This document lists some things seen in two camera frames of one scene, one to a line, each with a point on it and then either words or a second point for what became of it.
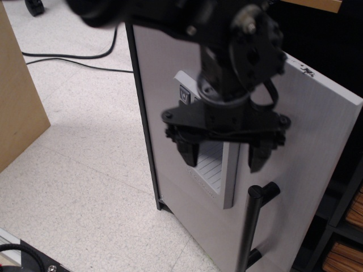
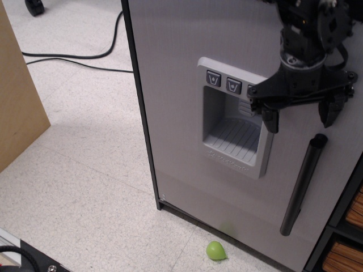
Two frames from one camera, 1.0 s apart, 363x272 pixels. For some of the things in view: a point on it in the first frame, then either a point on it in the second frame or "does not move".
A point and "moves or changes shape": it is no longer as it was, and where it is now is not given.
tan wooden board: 22,119 does not move
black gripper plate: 228,119 to 290,86
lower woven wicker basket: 343,258 does not move
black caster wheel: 35,7 does not move
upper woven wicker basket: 355,215 does not move
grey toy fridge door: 209,201 moves or changes shape
